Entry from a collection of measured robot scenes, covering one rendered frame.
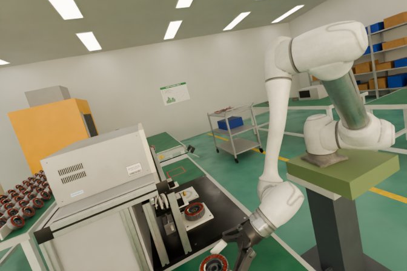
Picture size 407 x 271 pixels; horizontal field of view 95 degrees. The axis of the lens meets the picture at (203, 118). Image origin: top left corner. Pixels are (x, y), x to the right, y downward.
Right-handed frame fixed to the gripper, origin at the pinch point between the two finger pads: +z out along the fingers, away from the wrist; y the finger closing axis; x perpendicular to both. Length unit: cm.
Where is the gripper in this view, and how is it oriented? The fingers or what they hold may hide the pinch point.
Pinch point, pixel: (217, 267)
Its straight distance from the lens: 88.2
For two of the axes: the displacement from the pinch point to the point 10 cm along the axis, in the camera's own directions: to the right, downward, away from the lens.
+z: -7.0, 7.1, 0.0
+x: 7.0, 7.0, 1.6
